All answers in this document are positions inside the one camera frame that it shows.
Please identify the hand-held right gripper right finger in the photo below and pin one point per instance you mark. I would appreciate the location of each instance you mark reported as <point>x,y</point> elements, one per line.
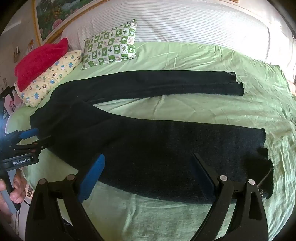
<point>203,183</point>

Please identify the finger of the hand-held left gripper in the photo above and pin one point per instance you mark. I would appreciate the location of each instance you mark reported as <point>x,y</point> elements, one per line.
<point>30,133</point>
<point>42,143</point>

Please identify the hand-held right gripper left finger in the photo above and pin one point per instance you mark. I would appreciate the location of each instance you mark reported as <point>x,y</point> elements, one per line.
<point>92,178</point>

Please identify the black pants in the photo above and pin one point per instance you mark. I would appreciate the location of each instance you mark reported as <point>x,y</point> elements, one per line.
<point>150,148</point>

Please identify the person's left hand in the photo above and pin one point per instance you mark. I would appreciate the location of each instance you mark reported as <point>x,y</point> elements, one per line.
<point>19,187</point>

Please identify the pink box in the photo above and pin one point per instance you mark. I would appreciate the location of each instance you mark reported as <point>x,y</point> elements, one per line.
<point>12,102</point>

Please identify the yellow printed pillow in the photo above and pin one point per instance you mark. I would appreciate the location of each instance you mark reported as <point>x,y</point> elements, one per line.
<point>48,80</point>

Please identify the red fluffy pillow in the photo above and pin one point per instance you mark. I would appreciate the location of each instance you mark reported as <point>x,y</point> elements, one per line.
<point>39,62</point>

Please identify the green checkered pillow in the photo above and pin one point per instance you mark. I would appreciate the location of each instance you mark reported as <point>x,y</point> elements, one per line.
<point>109,44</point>

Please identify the framed landscape painting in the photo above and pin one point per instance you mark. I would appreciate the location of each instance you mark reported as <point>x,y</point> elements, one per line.
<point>62,16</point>

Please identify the green bed sheet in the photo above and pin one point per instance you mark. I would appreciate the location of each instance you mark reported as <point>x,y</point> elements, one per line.
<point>185,54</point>

